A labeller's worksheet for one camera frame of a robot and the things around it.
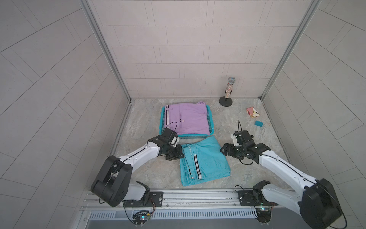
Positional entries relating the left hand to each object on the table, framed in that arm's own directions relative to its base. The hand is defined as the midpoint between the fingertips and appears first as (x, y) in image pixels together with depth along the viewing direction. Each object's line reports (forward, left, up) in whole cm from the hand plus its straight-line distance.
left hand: (186, 155), depth 83 cm
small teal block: (+25, -52, -2) cm, 58 cm away
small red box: (+33, -49, 0) cm, 59 cm away
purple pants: (+21, -1, +7) cm, 23 cm away
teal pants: (-3, -11, -1) cm, 11 cm away
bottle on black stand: (+47, -32, -2) cm, 57 cm away
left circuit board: (-29, +20, -2) cm, 36 cm away
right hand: (+2, -22, +2) cm, 23 cm away
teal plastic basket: (+19, +16, +6) cm, 26 cm away
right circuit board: (-28, -38, -3) cm, 47 cm away
